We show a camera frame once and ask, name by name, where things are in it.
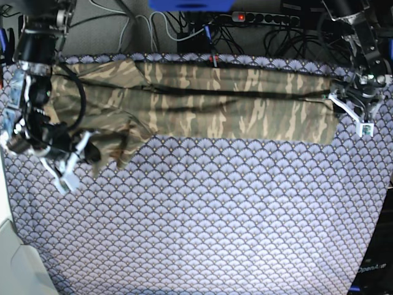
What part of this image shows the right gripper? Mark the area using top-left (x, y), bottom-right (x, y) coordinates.
top-left (1, 116), bottom-right (101, 163)

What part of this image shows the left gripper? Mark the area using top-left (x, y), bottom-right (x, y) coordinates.
top-left (333, 74), bottom-right (392, 119)

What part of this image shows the camouflage T-shirt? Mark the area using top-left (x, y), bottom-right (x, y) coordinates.
top-left (42, 58), bottom-right (338, 178)

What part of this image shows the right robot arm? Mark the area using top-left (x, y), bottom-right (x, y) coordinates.
top-left (1, 1), bottom-right (101, 163)

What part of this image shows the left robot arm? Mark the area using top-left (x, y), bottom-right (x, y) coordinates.
top-left (322, 1), bottom-right (392, 123)

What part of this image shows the blue fan-pattern tablecloth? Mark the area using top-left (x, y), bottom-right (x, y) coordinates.
top-left (4, 54), bottom-right (392, 294)

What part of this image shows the black power strip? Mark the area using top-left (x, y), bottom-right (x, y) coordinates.
top-left (231, 12), bottom-right (300, 27)

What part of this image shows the red table clamp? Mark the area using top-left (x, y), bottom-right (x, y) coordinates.
top-left (209, 54), bottom-right (219, 68)

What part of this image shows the black power adapter box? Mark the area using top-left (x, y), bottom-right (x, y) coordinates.
top-left (177, 33), bottom-right (209, 53)

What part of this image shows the black OpenArm box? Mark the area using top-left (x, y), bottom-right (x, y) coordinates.
top-left (348, 188), bottom-right (392, 294)

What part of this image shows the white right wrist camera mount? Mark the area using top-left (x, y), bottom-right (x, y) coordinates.
top-left (36, 131), bottom-right (94, 194)

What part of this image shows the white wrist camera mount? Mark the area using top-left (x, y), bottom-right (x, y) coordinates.
top-left (36, 131), bottom-right (94, 194)
top-left (328, 93), bottom-right (375, 138)

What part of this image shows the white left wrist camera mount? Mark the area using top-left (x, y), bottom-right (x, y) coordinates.
top-left (328, 93), bottom-right (375, 138)

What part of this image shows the grey looped cable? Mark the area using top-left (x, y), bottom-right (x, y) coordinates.
top-left (88, 0), bottom-right (206, 53)

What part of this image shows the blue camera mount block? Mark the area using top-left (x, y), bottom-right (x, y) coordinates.
top-left (149, 0), bottom-right (234, 12)

